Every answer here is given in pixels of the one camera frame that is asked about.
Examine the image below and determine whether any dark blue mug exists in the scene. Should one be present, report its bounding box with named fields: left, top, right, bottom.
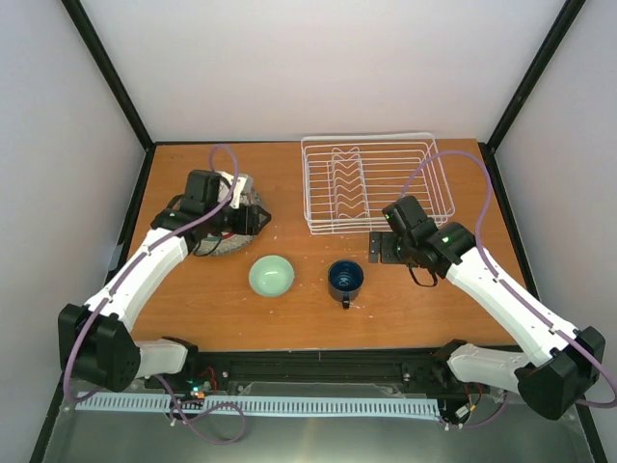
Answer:
left=327, top=259, right=364, bottom=310

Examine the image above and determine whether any light green bowl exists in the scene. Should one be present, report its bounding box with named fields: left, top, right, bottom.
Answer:
left=249, top=255, right=295, bottom=298

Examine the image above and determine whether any floral patterned plate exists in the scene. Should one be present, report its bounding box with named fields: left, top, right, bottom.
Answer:
left=168, top=188, right=264, bottom=240

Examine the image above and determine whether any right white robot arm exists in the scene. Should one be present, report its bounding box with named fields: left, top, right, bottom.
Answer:
left=370, top=196, right=605, bottom=421

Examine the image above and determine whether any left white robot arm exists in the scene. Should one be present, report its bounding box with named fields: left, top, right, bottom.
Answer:
left=58, top=170, right=271, bottom=392

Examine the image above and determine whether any red and teal plate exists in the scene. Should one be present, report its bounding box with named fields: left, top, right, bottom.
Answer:
left=193, top=235, right=256, bottom=257

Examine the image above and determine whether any white wire dish rack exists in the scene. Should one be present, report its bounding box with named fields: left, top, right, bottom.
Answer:
left=301, top=132, right=455, bottom=235

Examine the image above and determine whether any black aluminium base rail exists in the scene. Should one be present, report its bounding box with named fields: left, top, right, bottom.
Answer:
left=164, top=348, right=477, bottom=396

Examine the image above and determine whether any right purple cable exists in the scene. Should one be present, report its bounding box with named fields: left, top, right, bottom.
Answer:
left=399, top=150, right=617, bottom=406

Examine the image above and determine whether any black frame post left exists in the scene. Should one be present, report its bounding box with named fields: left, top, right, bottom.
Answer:
left=61, top=0, right=154, bottom=150

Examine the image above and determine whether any black frame post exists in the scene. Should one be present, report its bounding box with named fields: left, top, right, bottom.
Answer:
left=61, top=0, right=154, bottom=150
left=484, top=0, right=588, bottom=150

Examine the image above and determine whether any light blue cable duct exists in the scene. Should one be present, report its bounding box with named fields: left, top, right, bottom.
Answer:
left=76, top=393, right=441, bottom=421

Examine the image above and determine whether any black frame post right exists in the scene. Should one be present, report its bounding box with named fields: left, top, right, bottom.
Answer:
left=484, top=0, right=588, bottom=150

